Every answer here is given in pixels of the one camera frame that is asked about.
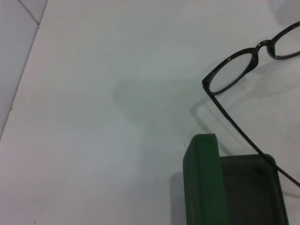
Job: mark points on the black glasses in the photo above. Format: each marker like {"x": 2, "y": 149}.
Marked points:
{"x": 263, "y": 44}

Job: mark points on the green glasses case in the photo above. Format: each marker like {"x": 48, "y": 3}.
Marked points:
{"x": 201, "y": 175}

